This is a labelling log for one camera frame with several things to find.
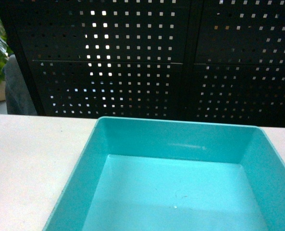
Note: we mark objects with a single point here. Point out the teal plastic bin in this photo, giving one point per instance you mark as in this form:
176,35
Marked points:
159,175

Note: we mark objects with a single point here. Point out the black perforated metal panel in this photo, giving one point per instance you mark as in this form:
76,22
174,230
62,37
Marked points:
219,61

